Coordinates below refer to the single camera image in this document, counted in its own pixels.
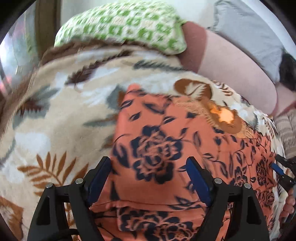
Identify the wooden door with glass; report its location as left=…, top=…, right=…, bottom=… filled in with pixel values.
left=0, top=0, right=62, bottom=98

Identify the beige leaf-print blanket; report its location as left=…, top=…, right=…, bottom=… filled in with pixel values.
left=1, top=46, right=286, bottom=240

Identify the grey pillow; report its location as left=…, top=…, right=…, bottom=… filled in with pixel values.
left=209, top=1, right=284, bottom=83

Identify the green white checkered pillow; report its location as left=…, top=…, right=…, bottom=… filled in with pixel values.
left=54, top=1, right=187, bottom=55

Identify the orange floral garment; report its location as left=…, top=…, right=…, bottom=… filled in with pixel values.
left=91, top=85, right=275, bottom=240

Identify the person's right hand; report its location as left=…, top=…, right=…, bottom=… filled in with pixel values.
left=279, top=189, right=295, bottom=223

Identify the striped beige pillow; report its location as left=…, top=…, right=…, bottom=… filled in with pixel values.
left=274, top=108, right=296, bottom=159

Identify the pink bolster pillow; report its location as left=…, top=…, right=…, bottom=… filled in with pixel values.
left=178, top=22, right=278, bottom=115

